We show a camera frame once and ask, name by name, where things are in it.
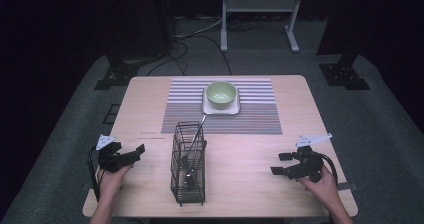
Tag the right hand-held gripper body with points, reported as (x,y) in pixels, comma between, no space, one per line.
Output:
(310,167)

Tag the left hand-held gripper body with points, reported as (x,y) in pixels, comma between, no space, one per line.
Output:
(110,157)

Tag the person's left hand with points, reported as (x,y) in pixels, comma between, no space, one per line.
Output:
(111,182)

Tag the person's right hand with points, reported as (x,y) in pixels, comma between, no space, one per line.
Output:
(325,189)

